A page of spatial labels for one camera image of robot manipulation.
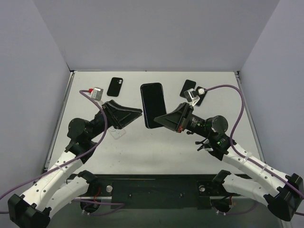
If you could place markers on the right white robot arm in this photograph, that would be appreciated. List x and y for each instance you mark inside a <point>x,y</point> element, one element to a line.
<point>280,192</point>

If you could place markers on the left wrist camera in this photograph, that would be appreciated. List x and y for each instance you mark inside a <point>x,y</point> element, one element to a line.
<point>96,93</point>

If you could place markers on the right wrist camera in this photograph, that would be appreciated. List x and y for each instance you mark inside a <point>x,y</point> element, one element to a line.
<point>192,96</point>

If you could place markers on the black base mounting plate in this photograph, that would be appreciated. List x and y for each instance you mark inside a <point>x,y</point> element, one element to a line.
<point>158,191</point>

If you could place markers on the black phone clear case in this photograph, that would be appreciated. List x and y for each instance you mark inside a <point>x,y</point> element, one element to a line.
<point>201,95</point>

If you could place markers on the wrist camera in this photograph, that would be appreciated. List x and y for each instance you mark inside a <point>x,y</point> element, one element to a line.
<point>96,93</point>
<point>192,96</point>

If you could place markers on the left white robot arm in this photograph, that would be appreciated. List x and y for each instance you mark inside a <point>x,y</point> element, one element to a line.
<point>35,207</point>

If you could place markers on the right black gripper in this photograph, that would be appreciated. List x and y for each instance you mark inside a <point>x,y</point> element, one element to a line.
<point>185,118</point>

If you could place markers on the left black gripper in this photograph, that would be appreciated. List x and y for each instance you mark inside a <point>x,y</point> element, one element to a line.
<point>110,115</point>

